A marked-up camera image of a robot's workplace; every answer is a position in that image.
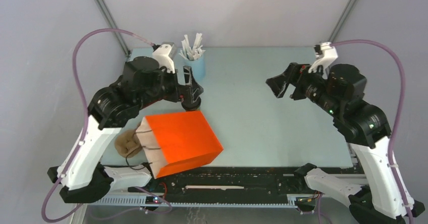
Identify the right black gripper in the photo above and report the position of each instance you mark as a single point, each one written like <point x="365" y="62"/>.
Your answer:
<point x="295" y="74"/>

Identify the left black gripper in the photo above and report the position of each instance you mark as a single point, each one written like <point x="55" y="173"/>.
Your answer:
<point x="191" y="89"/>

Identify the orange paper bag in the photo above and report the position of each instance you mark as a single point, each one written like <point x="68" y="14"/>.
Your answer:
<point x="177" y="142"/>

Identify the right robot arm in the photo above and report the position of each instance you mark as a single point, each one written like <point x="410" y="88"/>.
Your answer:
<point x="365" y="128"/>

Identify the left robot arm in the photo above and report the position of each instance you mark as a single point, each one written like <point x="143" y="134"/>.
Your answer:
<point x="143" y="82"/>

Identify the light blue holder cup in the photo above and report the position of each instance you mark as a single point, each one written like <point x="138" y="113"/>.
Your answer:
<point x="198" y="67"/>

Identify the white stirrer packets bundle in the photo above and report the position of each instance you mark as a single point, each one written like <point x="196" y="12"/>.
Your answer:
<point x="192" y="52"/>

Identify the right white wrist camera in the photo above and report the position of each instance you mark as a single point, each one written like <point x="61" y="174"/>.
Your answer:
<point x="325" y="54"/>

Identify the black metal base rail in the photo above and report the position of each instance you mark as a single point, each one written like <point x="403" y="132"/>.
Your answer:
<point x="265" y="187"/>

